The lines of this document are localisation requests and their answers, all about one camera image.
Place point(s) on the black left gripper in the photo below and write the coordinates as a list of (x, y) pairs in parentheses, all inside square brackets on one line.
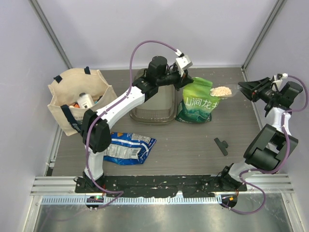
[(182, 80)]

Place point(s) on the aluminium front rail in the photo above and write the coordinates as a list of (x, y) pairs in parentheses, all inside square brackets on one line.
[(73, 190)]

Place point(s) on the clear plastic scoop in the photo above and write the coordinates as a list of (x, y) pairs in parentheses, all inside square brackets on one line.
[(225, 91)]

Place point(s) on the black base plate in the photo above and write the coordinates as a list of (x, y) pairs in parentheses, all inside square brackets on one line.
[(161, 186)]

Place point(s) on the translucent grey litter box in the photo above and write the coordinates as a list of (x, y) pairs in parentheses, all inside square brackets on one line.
[(159, 109)]

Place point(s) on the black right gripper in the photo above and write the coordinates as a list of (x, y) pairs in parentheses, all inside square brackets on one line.
[(252, 85)]

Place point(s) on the beige canvas tote bag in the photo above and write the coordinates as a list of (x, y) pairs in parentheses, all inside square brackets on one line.
[(65, 90)]

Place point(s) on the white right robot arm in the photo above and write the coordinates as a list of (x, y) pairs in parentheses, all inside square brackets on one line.
[(270, 149)]

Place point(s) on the orange item in tote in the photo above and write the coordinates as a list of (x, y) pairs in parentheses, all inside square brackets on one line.
[(74, 105)]

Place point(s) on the blue chip bag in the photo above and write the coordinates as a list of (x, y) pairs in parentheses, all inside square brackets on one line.
[(128, 148)]

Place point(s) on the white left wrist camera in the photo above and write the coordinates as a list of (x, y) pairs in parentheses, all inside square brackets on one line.
[(183, 63)]

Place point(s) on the white bottle in tote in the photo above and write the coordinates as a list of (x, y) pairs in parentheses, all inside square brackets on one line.
[(85, 101)]

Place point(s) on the green cat litter bag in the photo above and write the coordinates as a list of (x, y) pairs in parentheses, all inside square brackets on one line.
[(197, 103)]

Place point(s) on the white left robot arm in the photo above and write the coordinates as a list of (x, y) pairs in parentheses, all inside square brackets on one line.
[(96, 126)]

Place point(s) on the black bag clip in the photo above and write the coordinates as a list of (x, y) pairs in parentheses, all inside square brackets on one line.
[(223, 145)]

